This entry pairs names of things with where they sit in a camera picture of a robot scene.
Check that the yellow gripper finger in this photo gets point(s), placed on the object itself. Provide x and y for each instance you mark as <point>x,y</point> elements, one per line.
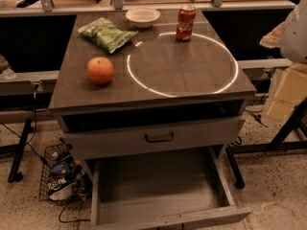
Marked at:
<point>288,89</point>
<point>272,39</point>

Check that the green jalapeno chip bag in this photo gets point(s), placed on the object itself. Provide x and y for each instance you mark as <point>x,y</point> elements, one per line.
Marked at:
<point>105,34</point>

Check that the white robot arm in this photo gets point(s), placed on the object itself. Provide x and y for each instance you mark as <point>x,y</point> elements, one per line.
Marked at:
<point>290,37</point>

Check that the open grey lower drawer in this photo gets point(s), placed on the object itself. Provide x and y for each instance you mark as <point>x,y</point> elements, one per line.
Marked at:
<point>176,190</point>

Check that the grey drawer cabinet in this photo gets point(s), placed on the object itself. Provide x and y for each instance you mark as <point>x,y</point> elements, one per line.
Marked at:
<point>158,79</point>

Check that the grey upper drawer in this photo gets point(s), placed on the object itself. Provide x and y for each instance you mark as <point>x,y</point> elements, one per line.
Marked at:
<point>127,141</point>

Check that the red coca-cola can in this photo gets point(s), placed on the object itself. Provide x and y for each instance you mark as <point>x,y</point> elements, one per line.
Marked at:
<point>185,20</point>

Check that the white ceramic bowl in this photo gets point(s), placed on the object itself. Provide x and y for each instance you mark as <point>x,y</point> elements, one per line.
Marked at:
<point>142,17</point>

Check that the orange apple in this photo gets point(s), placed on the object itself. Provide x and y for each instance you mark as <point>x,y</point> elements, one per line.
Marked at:
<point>100,70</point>

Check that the snack bags in basket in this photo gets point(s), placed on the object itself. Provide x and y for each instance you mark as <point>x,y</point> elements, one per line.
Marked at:
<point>64,177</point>

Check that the black table leg left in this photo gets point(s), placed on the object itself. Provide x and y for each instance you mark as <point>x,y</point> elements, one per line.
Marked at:
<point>15,175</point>

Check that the black table frame right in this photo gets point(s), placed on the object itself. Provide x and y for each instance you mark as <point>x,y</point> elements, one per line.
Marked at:
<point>278,143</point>

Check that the black drawer handle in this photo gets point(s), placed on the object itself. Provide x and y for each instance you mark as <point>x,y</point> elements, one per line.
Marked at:
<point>161,138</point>

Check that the black wire basket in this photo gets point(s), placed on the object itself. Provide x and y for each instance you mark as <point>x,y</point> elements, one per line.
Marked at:
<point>48,162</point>

